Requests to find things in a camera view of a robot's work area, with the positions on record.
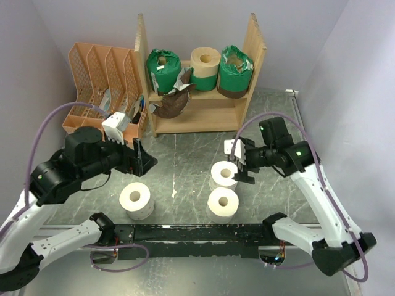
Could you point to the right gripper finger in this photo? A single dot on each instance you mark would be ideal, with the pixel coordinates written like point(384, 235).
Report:
point(248, 143)
point(242, 175)

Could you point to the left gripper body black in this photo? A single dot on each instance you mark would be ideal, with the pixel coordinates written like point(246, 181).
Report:
point(116, 155)

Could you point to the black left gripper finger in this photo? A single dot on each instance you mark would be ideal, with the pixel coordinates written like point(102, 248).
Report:
point(138, 148)
point(144, 162)

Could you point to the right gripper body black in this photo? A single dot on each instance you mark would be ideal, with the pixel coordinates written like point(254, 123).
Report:
point(258, 156)

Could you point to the white paper roll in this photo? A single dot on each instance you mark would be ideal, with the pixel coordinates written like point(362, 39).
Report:
point(136, 200)
point(222, 205)
point(222, 174)

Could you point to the green brown roll torn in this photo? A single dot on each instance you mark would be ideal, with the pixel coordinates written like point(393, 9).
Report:
point(234, 73)

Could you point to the brown green paper roll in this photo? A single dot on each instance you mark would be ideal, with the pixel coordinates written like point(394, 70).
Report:
point(199, 75)

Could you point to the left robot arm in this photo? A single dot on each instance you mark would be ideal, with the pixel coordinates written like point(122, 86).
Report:
point(85, 155)

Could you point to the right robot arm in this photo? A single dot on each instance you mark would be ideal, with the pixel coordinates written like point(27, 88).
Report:
point(276, 140)

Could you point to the wooden shelf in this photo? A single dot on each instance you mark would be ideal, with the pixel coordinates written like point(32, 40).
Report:
point(208, 111)

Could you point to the items in organizer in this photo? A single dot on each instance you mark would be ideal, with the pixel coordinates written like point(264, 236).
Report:
point(133, 111)

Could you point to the orange file organizer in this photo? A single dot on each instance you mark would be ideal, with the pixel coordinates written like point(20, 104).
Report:
point(96, 68)

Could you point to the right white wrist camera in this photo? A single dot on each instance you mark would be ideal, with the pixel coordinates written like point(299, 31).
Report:
point(235, 152)

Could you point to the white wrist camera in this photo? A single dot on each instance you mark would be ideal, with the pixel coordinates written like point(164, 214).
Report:
point(114, 126)
point(235, 152)

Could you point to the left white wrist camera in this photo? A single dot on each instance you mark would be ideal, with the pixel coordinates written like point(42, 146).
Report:
point(114, 126)

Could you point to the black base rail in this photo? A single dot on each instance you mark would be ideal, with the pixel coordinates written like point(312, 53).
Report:
point(193, 240)

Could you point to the aluminium frame rail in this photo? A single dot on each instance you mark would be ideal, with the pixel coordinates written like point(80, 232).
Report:
point(89, 152)

